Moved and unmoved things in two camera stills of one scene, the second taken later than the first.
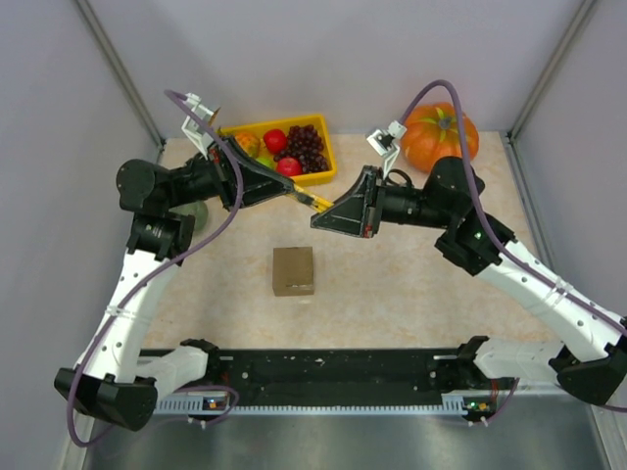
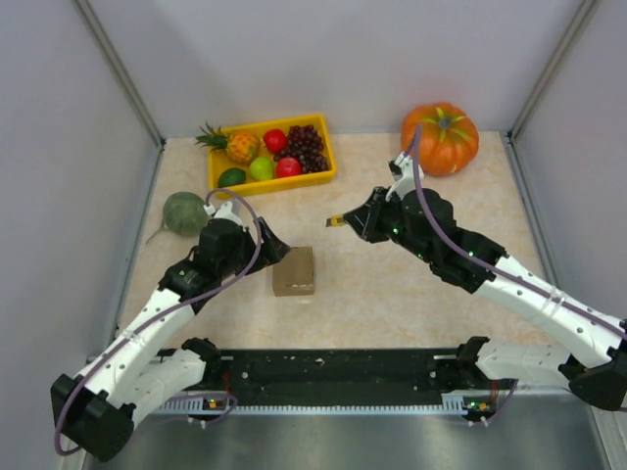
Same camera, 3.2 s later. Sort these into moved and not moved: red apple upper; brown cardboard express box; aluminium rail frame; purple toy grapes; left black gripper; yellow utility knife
Moved: yellow utility knife; left black gripper
Not moved: aluminium rail frame; red apple upper; brown cardboard express box; purple toy grapes
